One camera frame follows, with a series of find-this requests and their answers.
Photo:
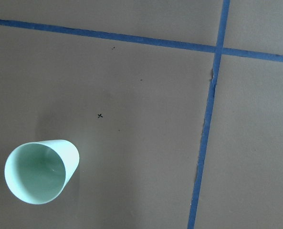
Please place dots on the green plastic cup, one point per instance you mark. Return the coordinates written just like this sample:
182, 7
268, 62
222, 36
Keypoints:
37, 172

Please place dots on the brown paper table mat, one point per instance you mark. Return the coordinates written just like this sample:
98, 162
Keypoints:
175, 107

